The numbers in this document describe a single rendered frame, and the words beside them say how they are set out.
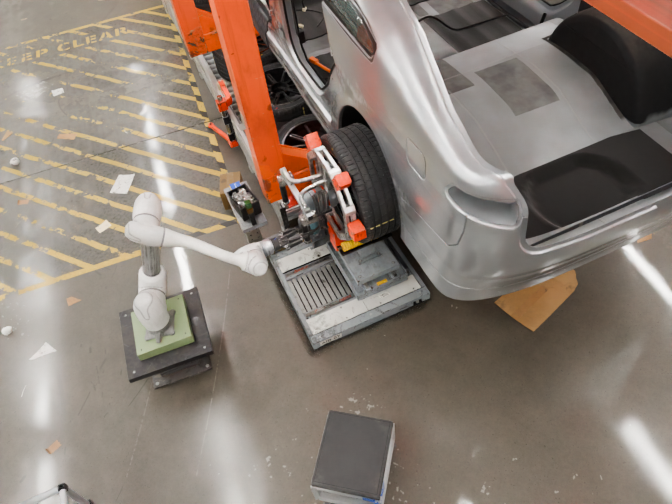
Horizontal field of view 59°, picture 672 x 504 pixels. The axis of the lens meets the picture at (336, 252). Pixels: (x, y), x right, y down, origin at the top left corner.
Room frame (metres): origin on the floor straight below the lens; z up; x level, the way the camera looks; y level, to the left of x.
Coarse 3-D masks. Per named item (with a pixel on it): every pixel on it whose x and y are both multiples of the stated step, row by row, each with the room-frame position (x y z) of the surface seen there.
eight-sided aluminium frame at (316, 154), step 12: (312, 156) 2.53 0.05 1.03; (312, 168) 2.61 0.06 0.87; (324, 168) 2.35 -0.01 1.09; (336, 168) 2.31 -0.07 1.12; (312, 180) 2.61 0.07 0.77; (336, 192) 2.22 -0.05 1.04; (348, 192) 2.21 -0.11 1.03; (348, 204) 2.18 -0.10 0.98; (336, 216) 2.43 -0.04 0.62; (348, 216) 2.13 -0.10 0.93; (336, 228) 2.33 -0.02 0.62; (348, 240) 2.13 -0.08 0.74
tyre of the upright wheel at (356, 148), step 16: (352, 128) 2.56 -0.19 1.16; (368, 128) 2.54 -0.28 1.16; (336, 144) 2.43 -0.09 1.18; (352, 144) 2.42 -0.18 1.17; (368, 144) 2.40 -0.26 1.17; (352, 160) 2.31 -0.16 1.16; (368, 160) 2.31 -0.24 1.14; (384, 160) 2.31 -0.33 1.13; (352, 176) 2.24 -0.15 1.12; (368, 176) 2.24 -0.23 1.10; (384, 176) 2.24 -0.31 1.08; (368, 192) 2.17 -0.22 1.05; (384, 192) 2.18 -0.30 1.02; (336, 208) 2.52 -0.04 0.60; (368, 208) 2.13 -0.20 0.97; (384, 208) 2.14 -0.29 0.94; (368, 224) 2.11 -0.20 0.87; (384, 224) 2.13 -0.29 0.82; (400, 224) 2.18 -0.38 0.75; (368, 240) 2.13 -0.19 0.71
